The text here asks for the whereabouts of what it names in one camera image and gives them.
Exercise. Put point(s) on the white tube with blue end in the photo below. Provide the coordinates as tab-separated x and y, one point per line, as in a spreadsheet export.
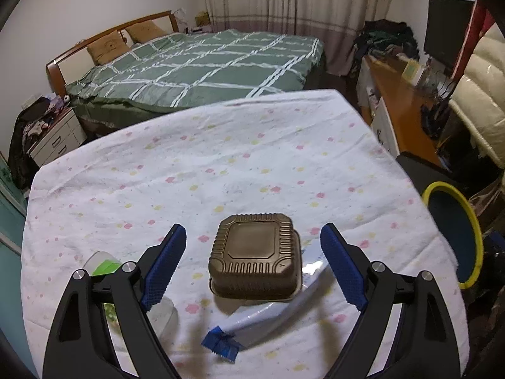
268	319

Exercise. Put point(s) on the wooden bed headboard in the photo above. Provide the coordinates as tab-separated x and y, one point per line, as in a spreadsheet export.
55	71

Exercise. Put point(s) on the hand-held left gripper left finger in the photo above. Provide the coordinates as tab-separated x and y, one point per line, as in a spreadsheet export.
165	260

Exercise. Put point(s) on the black flat television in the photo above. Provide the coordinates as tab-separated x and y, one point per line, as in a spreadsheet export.
446	31

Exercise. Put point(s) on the clear bottle with green label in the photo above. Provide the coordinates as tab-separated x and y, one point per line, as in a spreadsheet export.
100	262

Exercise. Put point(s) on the dark box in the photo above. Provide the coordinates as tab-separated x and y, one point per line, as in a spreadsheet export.
418	169

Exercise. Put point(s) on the brown plastic food container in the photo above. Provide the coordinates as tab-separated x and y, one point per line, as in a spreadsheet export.
252	252

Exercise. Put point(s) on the brown pillow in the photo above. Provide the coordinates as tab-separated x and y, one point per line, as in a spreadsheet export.
146	31
106	47

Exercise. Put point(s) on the white nightstand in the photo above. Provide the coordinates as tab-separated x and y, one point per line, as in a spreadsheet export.
59	138

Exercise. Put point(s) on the wooden desk with clutter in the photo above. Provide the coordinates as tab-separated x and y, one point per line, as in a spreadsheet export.
398	90

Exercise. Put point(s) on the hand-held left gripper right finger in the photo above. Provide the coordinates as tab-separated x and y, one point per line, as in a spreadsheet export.
343	268

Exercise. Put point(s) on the pale floral curtain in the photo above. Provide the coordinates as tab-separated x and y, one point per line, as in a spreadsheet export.
296	0

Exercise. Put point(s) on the pile of dark clothes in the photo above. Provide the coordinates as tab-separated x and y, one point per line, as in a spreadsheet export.
378	35

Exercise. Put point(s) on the floral white tablecloth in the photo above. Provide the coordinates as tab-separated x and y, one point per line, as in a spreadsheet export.
236	158

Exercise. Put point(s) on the small picture frame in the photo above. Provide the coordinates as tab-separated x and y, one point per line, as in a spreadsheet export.
411	72

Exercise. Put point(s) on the red hanging cloth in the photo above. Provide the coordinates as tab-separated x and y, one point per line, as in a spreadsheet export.
473	35

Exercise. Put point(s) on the yellow rimmed waste bin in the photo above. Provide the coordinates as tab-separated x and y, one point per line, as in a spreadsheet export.
449	225

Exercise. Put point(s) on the white puffer jacket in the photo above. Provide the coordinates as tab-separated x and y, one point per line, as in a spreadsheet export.
485	98

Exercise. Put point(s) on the green plaid duvet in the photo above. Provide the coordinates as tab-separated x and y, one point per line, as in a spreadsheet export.
205	67

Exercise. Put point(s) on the small yellow box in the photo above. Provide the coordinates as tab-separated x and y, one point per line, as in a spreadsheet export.
203	19

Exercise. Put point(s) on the teal sliding glass door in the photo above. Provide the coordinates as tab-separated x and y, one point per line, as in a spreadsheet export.
10	213

